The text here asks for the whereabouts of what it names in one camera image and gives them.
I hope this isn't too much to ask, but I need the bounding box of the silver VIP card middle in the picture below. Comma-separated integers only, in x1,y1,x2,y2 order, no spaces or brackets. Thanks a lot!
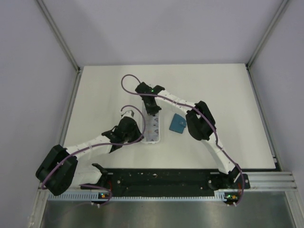
145,115,159,130

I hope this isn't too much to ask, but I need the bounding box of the silver VIP card bottom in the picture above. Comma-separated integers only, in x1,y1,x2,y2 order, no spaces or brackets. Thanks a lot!
144,129,160,143

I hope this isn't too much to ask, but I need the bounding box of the left aluminium corner post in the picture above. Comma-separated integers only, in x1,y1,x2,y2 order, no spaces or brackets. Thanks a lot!
35,0,83,72

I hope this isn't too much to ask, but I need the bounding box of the aluminium corner post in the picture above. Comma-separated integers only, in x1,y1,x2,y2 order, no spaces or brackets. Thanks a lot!
35,0,83,72
246,0,292,68

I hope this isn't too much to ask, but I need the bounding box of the silver vip card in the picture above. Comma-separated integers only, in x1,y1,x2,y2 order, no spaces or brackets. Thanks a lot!
144,129,160,143
145,115,159,130

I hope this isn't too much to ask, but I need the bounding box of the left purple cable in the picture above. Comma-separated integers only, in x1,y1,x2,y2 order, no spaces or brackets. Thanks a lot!
40,104,146,190

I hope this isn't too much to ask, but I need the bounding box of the purple cable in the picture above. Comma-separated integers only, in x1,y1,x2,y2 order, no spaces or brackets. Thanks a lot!
40,104,146,190
121,74,247,207

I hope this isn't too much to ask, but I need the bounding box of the right aluminium corner post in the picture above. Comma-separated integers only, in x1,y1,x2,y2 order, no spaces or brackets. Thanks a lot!
246,0,292,68

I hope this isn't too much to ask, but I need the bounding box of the grey slotted cable duct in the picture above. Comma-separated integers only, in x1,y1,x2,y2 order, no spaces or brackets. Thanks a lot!
47,190,227,202

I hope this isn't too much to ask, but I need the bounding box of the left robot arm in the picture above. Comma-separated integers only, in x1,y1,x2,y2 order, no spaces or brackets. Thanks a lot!
36,116,143,196

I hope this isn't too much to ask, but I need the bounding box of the aluminium frame rail front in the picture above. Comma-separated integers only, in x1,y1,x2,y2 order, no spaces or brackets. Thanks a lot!
246,172,297,191

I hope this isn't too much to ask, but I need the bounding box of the blue leather card holder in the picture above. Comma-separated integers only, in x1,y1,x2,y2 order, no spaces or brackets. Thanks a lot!
169,114,187,134

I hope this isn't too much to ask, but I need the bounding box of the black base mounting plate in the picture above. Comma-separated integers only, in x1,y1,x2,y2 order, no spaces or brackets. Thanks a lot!
80,168,251,190

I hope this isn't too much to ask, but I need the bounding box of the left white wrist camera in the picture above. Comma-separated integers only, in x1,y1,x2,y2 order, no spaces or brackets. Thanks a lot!
121,110,134,119

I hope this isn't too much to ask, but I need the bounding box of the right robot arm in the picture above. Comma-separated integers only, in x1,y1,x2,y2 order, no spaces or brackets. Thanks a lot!
135,82,246,188

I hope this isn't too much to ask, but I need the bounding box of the white plastic basket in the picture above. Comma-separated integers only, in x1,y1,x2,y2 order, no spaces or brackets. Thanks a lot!
141,102,161,144

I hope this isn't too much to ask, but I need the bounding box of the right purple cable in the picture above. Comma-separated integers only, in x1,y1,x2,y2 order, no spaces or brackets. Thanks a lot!
121,74,247,207

